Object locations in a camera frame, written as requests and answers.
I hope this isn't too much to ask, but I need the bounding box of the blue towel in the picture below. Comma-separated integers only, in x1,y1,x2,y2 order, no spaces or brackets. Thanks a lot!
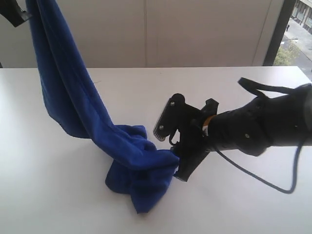
26,0,179,214

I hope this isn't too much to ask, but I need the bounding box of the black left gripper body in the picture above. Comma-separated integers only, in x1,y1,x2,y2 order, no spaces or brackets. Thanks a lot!
0,0,31,27

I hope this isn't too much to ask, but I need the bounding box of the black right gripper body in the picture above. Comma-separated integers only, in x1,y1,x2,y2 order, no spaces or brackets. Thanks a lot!
173,98,219,158

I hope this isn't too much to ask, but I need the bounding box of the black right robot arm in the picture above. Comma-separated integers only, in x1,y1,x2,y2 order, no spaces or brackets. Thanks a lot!
173,84,312,181

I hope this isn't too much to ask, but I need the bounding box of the dark window frame post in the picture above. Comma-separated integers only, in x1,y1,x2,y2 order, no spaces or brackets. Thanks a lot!
263,0,296,66

